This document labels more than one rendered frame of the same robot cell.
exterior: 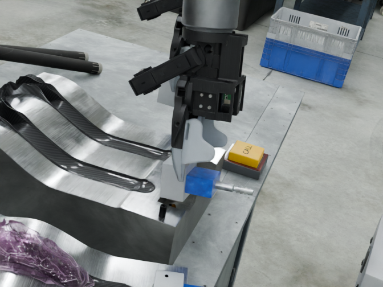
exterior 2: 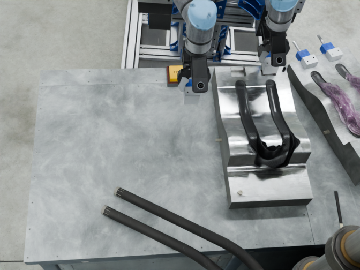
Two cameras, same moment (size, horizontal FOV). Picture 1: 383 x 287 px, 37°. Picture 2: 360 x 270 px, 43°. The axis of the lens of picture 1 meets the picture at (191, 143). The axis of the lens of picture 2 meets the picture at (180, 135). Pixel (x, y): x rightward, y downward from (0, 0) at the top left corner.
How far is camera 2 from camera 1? 182 cm
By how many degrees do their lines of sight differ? 77
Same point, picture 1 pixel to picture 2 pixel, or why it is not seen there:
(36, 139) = (280, 127)
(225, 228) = not seen: hidden behind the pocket
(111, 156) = (256, 104)
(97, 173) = (271, 104)
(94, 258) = (309, 87)
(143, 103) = (142, 145)
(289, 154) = not seen: outside the picture
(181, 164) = not seen: hidden behind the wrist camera
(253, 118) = (113, 87)
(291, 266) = (15, 147)
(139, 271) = (302, 75)
